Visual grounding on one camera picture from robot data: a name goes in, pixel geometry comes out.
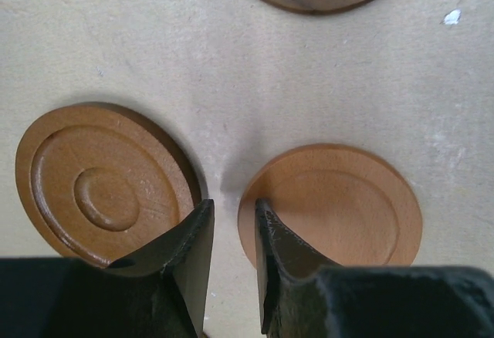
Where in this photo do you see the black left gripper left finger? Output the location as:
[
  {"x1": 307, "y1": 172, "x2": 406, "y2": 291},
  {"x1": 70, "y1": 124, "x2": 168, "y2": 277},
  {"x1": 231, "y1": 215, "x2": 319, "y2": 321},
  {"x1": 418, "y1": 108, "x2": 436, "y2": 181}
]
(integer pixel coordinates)
[{"x1": 1, "y1": 199, "x2": 215, "y2": 337}]

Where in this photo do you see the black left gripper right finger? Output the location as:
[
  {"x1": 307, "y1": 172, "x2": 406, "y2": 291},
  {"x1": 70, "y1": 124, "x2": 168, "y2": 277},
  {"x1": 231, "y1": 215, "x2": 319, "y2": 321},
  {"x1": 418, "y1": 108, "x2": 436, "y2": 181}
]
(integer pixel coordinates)
[{"x1": 255, "y1": 199, "x2": 493, "y2": 337}]

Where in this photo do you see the light wooden coaster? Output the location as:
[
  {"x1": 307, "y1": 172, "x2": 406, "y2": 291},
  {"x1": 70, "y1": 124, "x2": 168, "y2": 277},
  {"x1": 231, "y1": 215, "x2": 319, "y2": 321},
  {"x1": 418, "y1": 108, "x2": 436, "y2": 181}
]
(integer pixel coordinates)
[{"x1": 238, "y1": 144, "x2": 423, "y2": 265}]

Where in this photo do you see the ringed brown coaster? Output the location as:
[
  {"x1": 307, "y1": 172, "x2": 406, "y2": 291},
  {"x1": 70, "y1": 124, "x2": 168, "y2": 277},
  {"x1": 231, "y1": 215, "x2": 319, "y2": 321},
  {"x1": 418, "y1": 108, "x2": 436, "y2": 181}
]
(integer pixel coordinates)
[{"x1": 15, "y1": 103, "x2": 201, "y2": 268}]

